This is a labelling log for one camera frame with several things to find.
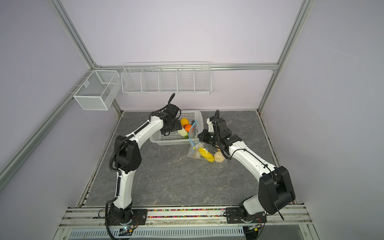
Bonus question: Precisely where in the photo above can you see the beige round potato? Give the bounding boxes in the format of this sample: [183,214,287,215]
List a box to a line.
[214,152,226,164]

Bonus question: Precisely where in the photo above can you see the white perforated plastic basket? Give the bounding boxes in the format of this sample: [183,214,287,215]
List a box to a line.
[150,110,204,146]

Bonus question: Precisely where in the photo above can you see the clear zip bag blue zipper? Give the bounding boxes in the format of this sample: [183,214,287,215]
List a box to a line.
[187,122,226,164]

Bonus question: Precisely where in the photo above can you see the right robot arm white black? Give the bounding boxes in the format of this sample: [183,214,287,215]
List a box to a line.
[198,110,296,223]

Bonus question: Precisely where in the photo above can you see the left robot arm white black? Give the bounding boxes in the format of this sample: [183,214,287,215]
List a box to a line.
[106,93,182,225]

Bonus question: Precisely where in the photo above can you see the yellow peach with red spot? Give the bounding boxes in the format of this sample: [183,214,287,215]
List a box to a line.
[181,118,190,128]

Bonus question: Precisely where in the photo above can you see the orange tangerine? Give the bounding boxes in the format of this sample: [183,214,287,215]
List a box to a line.
[184,125,192,133]

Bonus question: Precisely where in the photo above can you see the white vent grille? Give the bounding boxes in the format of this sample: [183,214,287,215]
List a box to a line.
[67,226,245,240]

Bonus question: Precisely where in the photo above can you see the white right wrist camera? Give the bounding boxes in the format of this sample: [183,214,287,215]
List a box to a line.
[207,116,216,133]

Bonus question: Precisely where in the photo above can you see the white wire wall shelf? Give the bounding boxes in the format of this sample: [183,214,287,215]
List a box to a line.
[121,62,212,94]

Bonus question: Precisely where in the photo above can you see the white mesh wall box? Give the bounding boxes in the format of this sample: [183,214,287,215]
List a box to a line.
[74,70,121,111]

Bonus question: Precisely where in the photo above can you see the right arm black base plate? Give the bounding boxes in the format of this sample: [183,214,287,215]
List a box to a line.
[223,207,267,224]

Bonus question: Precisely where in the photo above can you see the aluminium frame profiles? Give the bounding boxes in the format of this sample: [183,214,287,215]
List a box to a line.
[0,0,316,239]

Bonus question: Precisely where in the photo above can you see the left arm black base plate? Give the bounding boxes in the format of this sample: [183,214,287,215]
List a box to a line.
[107,209,148,226]

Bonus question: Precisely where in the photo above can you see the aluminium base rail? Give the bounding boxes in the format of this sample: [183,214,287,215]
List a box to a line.
[59,205,313,229]

